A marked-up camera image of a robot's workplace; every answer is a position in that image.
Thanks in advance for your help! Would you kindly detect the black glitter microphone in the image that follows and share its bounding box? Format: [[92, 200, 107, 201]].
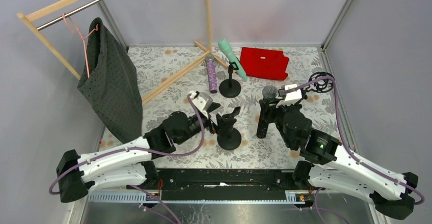
[[256, 85, 278, 138]]

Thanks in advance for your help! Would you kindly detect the black round-base mic stand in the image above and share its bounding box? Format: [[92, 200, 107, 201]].
[[219, 65, 241, 98]]

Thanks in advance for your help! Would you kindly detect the mint green microphone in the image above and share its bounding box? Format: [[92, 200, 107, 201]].
[[218, 38, 248, 81]]

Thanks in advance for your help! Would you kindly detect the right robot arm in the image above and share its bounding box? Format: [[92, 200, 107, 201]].
[[257, 99, 418, 220]]

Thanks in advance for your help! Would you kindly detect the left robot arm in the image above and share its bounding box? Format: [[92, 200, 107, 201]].
[[49, 111, 220, 203]]

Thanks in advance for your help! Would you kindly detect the red folded cloth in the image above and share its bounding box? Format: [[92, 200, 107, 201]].
[[240, 47, 289, 80]]

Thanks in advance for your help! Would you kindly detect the purple glitter microphone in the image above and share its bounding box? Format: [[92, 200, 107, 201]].
[[205, 54, 218, 93]]

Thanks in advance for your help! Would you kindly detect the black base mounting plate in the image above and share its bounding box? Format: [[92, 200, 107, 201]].
[[138, 169, 316, 202]]

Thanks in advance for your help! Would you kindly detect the wooden clothes rack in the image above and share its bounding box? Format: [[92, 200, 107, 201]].
[[17, 0, 228, 104]]

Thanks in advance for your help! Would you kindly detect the dark grey dotted garment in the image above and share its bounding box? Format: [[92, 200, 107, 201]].
[[77, 17, 143, 144]]

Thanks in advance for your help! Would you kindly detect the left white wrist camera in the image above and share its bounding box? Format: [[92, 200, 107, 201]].
[[188, 91, 213, 119]]

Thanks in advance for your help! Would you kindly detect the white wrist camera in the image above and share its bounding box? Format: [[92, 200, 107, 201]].
[[276, 84, 303, 107], [188, 91, 213, 119]]

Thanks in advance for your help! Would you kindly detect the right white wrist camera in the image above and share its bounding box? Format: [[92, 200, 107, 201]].
[[276, 84, 303, 107]]

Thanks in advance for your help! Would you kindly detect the black tripod shock-mount stand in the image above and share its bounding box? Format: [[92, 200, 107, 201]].
[[301, 71, 334, 99]]

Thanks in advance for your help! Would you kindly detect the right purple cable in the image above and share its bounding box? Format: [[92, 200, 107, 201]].
[[280, 75, 425, 224]]

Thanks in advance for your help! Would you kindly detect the pink wire hanger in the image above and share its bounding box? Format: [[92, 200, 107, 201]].
[[62, 12, 99, 78]]

